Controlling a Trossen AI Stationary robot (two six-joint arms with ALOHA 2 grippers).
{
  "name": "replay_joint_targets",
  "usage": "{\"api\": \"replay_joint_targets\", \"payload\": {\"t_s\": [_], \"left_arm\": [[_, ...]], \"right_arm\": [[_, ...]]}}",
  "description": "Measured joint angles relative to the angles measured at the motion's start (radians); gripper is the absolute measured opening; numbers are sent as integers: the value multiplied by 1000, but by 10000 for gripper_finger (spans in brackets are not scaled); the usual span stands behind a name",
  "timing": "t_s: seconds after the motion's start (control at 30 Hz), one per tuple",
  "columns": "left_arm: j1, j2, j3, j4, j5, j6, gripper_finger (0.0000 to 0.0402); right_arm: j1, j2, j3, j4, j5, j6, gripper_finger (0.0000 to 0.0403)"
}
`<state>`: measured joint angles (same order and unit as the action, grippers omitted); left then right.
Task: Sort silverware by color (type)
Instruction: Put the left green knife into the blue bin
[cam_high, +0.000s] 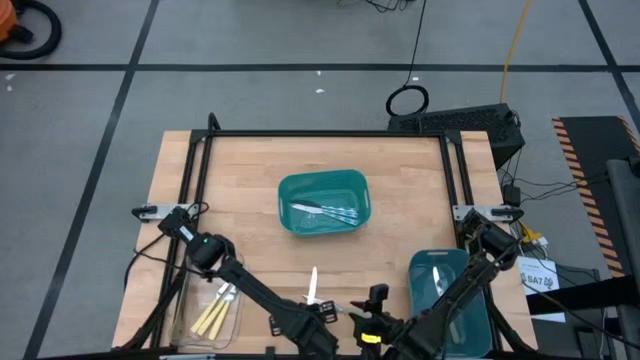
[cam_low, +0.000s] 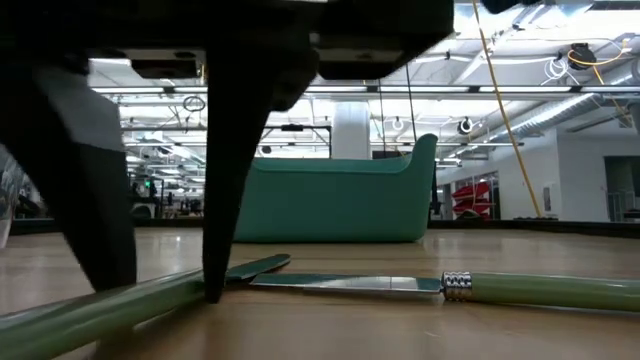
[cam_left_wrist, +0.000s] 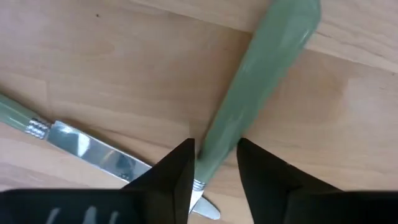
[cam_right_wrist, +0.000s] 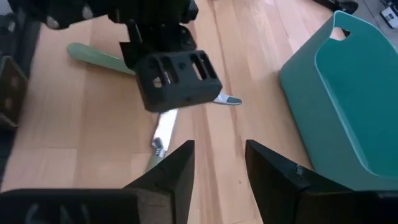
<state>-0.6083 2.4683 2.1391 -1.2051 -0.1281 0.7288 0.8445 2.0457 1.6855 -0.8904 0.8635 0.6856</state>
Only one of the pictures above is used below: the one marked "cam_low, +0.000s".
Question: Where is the silver ventilation duct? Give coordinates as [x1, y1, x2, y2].
[489, 64, 640, 146]

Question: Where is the black background gantry frame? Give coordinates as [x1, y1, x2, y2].
[264, 124, 334, 157]

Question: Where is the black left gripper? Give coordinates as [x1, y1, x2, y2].
[0, 0, 456, 305]

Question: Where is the black ceiling cable reel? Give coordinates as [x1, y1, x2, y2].
[567, 42, 597, 72]

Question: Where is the green handle silverware piece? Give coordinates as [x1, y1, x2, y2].
[249, 271, 640, 314]
[0, 253, 292, 360]

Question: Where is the black metal table frame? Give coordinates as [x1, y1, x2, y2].
[9, 217, 640, 240]

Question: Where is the thin black hanging cable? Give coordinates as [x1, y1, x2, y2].
[377, 79, 387, 151]

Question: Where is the white pillar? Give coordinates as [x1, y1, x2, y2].
[332, 102, 372, 160]

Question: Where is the yellow cable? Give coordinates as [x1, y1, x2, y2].
[471, 0, 546, 220]

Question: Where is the red rack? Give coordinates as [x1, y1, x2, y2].
[452, 182, 494, 221]

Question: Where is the clear plastic container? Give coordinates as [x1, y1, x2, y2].
[0, 147, 24, 250]

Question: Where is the light teal plastic bin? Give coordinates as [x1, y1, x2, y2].
[233, 133, 439, 244]

